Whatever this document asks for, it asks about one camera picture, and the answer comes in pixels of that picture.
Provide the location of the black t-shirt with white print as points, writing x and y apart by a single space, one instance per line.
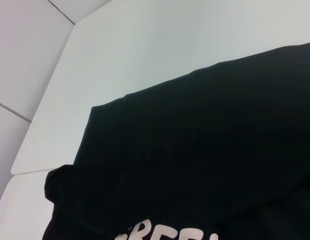
207 150

